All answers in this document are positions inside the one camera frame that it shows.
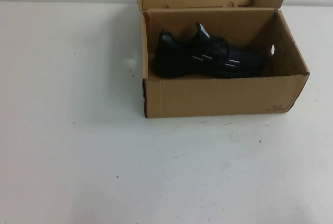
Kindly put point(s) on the black knit sneaker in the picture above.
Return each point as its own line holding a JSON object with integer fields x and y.
{"x": 182, "y": 60}

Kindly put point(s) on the brown cardboard shoe box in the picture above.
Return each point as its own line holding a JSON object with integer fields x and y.
{"x": 221, "y": 96}

